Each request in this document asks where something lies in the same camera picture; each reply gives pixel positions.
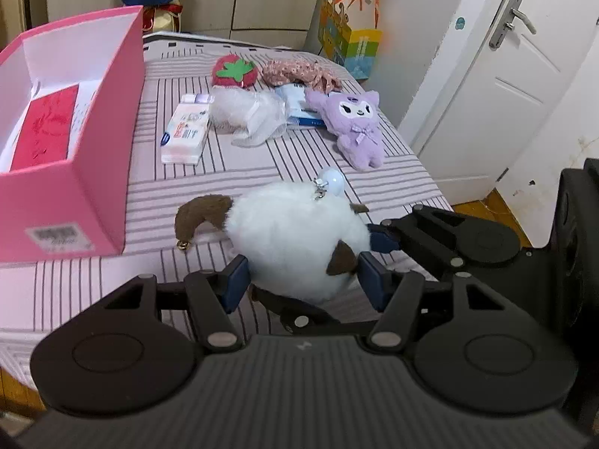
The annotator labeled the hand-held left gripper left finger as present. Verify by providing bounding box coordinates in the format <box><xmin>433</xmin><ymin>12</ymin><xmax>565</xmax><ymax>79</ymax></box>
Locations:
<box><xmin>105</xmin><ymin>253</ymin><xmax>250</xmax><ymax>352</ymax></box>

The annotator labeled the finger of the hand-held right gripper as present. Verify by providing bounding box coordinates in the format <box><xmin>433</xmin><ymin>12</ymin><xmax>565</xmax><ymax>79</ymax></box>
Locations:
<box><xmin>250</xmin><ymin>285</ymin><xmax>382</xmax><ymax>335</ymax></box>
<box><xmin>367</xmin><ymin>205</ymin><xmax>473</xmax><ymax>272</ymax></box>

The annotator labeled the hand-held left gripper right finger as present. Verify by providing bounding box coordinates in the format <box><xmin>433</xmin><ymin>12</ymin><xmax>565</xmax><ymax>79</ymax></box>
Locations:
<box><xmin>356</xmin><ymin>251</ymin><xmax>511</xmax><ymax>352</ymax></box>

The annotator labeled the white and brown plush cat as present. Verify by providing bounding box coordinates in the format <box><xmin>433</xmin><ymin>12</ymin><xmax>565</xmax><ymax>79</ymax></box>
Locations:
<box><xmin>174</xmin><ymin>167</ymin><xmax>373</xmax><ymax>301</ymax></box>

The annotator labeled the purple plush doll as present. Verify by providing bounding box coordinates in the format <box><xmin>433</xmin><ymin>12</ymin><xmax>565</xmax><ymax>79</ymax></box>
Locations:
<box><xmin>305</xmin><ymin>88</ymin><xmax>385</xmax><ymax>171</ymax></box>

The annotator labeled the pink floral scrunchie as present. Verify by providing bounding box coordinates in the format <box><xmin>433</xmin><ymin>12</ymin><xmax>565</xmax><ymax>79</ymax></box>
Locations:
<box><xmin>261</xmin><ymin>58</ymin><xmax>342</xmax><ymax>94</ymax></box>

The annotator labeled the pink cardboard box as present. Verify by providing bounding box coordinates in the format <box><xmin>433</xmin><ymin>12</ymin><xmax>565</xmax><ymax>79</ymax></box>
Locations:
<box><xmin>0</xmin><ymin>6</ymin><xmax>145</xmax><ymax>267</ymax></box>

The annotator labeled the white door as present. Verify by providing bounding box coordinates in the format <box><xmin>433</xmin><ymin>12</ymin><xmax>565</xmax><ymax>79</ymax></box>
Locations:
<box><xmin>398</xmin><ymin>0</ymin><xmax>599</xmax><ymax>188</ymax></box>

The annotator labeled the white and pink tissue pack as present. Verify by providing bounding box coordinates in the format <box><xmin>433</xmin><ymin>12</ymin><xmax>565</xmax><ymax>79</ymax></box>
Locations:
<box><xmin>160</xmin><ymin>94</ymin><xmax>215</xmax><ymax>165</ymax></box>

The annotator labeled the blue wet wipes pack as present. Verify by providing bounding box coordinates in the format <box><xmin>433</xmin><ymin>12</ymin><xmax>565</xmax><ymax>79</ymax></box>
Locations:
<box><xmin>274</xmin><ymin>82</ymin><xmax>328</xmax><ymax>128</ymax></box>

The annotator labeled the white fluffy item in plastic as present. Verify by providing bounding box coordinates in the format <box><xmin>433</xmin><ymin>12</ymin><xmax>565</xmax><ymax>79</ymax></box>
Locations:
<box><xmin>208</xmin><ymin>88</ymin><xmax>287</xmax><ymax>148</ymax></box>

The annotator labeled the colourful paper gift bag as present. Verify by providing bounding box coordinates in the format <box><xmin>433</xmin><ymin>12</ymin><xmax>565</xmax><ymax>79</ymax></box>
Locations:
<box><xmin>317</xmin><ymin>0</ymin><xmax>383</xmax><ymax>80</ymax></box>

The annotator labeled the red strawberry plush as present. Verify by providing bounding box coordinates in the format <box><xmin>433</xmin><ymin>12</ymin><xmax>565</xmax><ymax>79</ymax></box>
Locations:
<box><xmin>212</xmin><ymin>54</ymin><xmax>259</xmax><ymax>89</ymax></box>

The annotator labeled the white printed paper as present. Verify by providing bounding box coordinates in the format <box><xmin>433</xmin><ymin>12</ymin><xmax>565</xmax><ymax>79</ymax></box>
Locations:
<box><xmin>70</xmin><ymin>79</ymin><xmax>101</xmax><ymax>150</ymax></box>

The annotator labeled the beige wardrobe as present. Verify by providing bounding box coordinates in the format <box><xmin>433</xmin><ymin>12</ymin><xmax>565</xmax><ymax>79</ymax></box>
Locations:
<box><xmin>28</xmin><ymin>0</ymin><xmax>328</xmax><ymax>52</ymax></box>

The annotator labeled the silver door handle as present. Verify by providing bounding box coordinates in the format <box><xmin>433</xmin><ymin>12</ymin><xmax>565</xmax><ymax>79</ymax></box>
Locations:
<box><xmin>489</xmin><ymin>0</ymin><xmax>538</xmax><ymax>51</ymax></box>

